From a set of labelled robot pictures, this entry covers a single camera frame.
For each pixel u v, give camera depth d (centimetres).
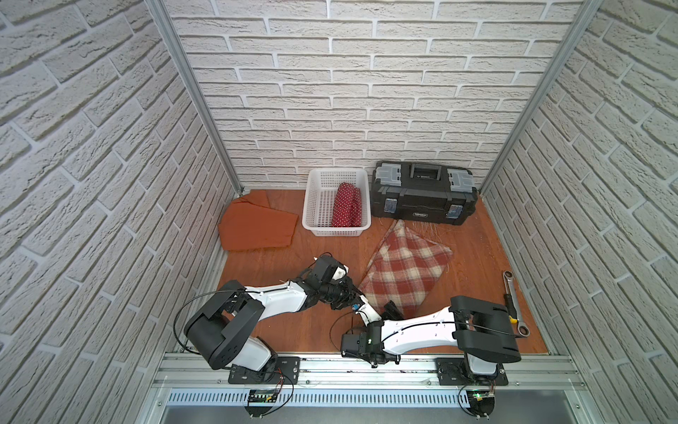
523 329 81
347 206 106
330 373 76
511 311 84
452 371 74
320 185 118
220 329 44
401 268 92
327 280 71
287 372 73
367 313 73
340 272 74
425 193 97
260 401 71
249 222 107
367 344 58
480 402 70
